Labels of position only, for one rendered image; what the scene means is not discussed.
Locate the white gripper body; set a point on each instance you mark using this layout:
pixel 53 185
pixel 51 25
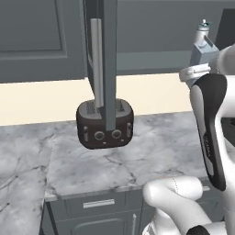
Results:
pixel 192 74

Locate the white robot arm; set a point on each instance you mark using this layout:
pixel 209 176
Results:
pixel 211 128

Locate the white bottle with green cap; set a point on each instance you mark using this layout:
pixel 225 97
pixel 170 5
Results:
pixel 199 36

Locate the grey open cabinet door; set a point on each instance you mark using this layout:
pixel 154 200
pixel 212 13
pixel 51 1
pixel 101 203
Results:
pixel 109 61

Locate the grey base cabinet door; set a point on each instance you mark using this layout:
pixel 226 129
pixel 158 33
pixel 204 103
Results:
pixel 98 226

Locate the dark brown toaster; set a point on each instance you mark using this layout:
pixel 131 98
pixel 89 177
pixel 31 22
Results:
pixel 91 137

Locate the grey drawer front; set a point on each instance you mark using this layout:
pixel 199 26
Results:
pixel 128 200
pixel 214 200

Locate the grey open wall cabinet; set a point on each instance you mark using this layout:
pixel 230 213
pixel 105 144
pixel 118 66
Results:
pixel 153 36

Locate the grey closed wall cabinet door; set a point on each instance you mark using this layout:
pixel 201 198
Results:
pixel 36 36

